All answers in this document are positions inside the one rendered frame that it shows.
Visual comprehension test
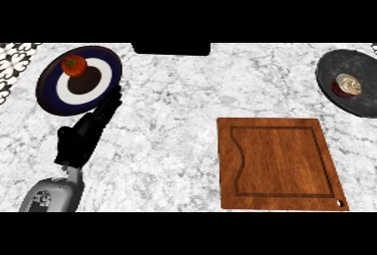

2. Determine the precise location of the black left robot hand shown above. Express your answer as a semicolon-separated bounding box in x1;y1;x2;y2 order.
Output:
53;84;124;169

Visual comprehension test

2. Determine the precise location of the cream frosted cupcake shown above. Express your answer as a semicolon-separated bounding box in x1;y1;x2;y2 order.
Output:
329;73;363;99

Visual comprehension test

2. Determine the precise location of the black appliance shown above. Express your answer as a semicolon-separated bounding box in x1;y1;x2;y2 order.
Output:
130;42;211;57

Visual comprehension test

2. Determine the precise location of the black and white patterned tile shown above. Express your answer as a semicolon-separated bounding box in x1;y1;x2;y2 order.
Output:
0;42;44;107

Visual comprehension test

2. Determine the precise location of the brown wooden cutting board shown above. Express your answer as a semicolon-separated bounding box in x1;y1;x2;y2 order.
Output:
215;117;350;212

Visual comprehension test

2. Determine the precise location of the dark grey pan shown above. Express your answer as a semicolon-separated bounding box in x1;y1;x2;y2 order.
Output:
314;48;377;120

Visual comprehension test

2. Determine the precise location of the red tomato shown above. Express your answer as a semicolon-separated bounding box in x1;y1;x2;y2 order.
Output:
60;54;88;79

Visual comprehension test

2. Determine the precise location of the blue and white plate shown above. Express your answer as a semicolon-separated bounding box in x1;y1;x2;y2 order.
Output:
33;45;124;118

